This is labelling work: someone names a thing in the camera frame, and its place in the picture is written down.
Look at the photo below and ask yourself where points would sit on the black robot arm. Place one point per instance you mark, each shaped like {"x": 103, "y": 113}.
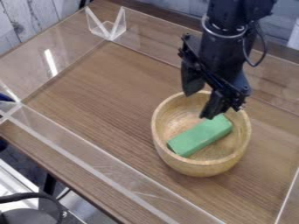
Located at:
{"x": 234, "y": 19}

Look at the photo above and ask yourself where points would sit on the clear acrylic front wall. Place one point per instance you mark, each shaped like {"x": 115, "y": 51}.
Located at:
{"x": 100, "y": 130}

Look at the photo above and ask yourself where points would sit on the green rectangular block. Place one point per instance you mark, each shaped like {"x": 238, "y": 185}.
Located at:
{"x": 201, "y": 135}

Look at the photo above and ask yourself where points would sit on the brown wooden bowl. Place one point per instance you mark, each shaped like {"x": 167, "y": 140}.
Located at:
{"x": 175, "y": 116}

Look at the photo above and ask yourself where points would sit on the black metal bracket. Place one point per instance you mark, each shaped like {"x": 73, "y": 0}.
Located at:
{"x": 49, "y": 208}

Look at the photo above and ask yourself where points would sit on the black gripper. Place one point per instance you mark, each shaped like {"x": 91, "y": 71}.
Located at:
{"x": 212, "y": 61}

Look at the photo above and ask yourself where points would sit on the clear acrylic corner bracket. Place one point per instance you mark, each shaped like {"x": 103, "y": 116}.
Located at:
{"x": 107, "y": 30}

